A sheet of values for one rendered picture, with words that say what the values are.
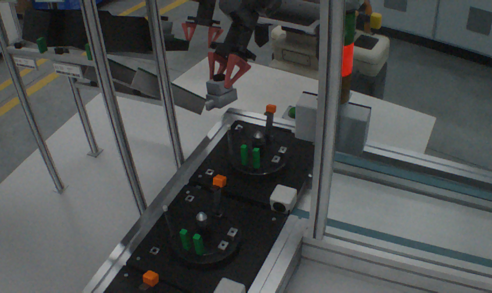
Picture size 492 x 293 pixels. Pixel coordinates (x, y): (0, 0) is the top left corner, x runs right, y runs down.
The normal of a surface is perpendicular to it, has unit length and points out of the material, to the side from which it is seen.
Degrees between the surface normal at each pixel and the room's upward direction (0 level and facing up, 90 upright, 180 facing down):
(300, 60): 98
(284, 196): 0
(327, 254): 90
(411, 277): 90
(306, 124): 90
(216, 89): 83
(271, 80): 0
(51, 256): 0
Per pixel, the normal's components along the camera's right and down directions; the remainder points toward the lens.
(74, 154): -0.05, -0.77
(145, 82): 0.82, 0.33
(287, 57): -0.52, 0.66
